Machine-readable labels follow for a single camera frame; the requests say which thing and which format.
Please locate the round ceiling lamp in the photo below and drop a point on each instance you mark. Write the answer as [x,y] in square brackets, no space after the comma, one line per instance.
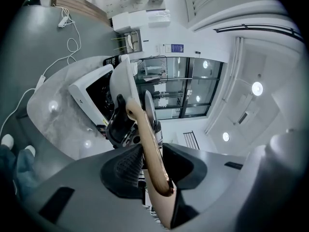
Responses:
[257,88]
[226,136]

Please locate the white paper sheet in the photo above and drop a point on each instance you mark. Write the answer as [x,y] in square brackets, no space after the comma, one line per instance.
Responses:
[160,88]
[163,102]

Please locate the person's left white shoe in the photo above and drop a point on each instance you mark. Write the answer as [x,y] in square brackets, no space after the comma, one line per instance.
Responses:
[7,140]

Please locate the person's leg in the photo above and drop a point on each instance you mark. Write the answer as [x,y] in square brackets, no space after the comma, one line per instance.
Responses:
[7,161]
[25,173]

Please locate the person's white shoe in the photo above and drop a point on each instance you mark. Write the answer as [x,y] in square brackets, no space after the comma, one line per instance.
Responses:
[7,140]
[28,150]

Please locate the person's left leg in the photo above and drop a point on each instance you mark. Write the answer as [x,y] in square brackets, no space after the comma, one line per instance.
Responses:
[7,161]

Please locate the blue wall poster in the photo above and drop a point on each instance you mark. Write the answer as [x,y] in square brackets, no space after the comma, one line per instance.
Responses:
[177,48]

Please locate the white wall notice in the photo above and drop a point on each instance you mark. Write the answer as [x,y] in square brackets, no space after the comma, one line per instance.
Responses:
[168,48]

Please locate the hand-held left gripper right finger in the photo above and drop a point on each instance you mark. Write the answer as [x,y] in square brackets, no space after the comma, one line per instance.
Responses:
[222,182]

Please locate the white power strip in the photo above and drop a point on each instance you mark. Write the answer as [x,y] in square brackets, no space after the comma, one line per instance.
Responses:
[62,22]

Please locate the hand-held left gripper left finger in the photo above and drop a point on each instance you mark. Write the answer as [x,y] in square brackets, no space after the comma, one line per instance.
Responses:
[84,192]

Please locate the black balcony railing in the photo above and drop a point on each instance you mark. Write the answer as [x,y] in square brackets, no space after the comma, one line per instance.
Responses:
[253,26]
[190,139]

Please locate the person's right leg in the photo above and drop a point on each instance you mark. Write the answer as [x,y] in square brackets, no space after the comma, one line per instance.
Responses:
[25,173]

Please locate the white lidded jar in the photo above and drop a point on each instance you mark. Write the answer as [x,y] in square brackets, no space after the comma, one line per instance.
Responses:
[134,69]

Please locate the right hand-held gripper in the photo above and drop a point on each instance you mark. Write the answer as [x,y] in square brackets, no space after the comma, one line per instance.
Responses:
[120,139]

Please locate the white power adapter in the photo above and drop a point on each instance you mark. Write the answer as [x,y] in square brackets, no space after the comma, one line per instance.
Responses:
[41,81]

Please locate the black glass double door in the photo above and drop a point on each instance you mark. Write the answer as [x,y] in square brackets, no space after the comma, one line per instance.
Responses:
[202,86]

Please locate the white appliance with dark window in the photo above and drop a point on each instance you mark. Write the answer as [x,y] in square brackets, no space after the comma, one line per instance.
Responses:
[79,91]

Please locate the white foam box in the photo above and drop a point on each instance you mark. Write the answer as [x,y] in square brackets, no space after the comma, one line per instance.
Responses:
[120,23]
[138,18]

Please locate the ceiling air vent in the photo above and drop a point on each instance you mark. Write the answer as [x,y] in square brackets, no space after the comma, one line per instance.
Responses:
[243,117]

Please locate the tall wrapped white box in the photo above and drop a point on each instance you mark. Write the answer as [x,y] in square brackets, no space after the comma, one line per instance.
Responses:
[159,19]

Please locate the wooden slat platform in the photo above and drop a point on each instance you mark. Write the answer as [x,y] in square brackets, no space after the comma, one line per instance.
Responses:
[79,4]

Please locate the person's right white shoe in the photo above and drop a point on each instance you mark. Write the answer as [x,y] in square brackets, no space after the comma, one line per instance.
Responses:
[28,150]

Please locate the person's right forearm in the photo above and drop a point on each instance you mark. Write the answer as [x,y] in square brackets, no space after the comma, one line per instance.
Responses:
[160,211]

